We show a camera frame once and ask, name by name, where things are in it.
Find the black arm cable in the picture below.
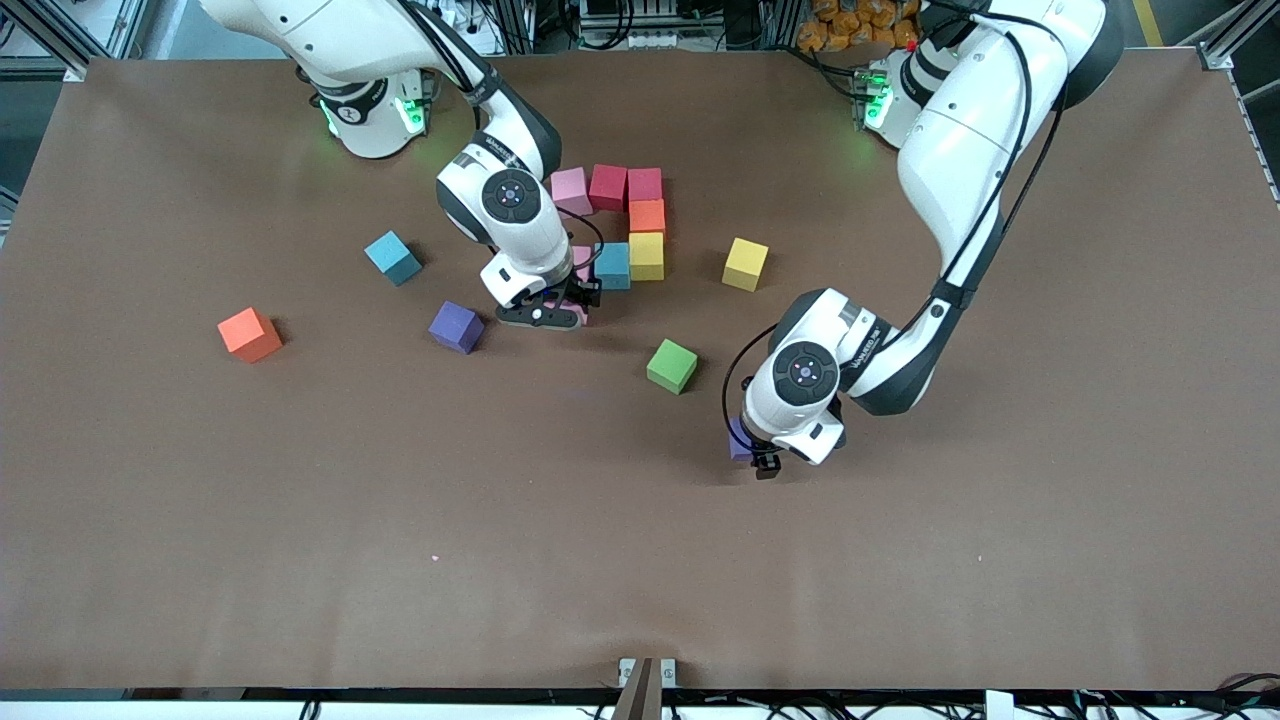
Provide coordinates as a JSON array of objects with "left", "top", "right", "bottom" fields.
[
  {"left": 558, "top": 212, "right": 606, "bottom": 279},
  {"left": 721, "top": 322, "right": 781, "bottom": 441}
]

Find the teal foam cube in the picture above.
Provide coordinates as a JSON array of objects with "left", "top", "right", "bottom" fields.
[
  {"left": 363, "top": 230, "right": 424, "bottom": 288},
  {"left": 594, "top": 242, "right": 633, "bottom": 291}
]

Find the orange snack bag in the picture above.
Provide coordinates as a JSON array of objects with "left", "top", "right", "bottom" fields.
[{"left": 797, "top": 0, "right": 926, "bottom": 53}]

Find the green foam cube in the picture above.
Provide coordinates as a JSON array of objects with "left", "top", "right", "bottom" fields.
[{"left": 646, "top": 338, "right": 700, "bottom": 395}]

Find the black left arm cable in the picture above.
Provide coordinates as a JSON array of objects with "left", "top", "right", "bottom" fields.
[{"left": 721, "top": 322, "right": 781, "bottom": 441}]

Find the yellow foam cube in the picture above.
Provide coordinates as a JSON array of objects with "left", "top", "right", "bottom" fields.
[
  {"left": 722, "top": 237, "right": 771, "bottom": 293},
  {"left": 628, "top": 232, "right": 666, "bottom": 282}
]

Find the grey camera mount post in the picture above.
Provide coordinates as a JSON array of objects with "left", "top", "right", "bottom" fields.
[{"left": 610, "top": 655, "right": 679, "bottom": 720}]

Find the aluminium frame rail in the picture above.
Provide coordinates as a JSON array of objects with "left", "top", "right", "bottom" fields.
[
  {"left": 0, "top": 0, "right": 151, "bottom": 83},
  {"left": 1200, "top": 0, "right": 1280, "bottom": 211}
]

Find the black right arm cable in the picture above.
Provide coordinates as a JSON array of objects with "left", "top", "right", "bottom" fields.
[{"left": 558, "top": 212, "right": 606, "bottom": 279}]

